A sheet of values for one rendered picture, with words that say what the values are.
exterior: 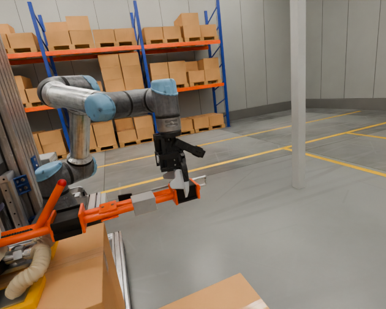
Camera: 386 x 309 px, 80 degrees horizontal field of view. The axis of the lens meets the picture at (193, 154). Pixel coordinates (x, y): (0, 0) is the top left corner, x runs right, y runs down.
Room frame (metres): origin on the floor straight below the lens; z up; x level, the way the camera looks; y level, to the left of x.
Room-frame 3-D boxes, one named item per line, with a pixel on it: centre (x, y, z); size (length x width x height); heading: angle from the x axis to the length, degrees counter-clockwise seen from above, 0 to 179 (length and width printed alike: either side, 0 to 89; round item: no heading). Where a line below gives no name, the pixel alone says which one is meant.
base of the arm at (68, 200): (1.04, 0.67, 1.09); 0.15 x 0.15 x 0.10
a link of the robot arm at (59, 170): (1.05, 0.67, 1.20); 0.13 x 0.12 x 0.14; 141
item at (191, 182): (0.71, 0.05, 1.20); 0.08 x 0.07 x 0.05; 109
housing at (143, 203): (0.67, 0.18, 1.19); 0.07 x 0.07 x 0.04; 19
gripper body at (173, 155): (0.71, 0.07, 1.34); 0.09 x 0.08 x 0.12; 109
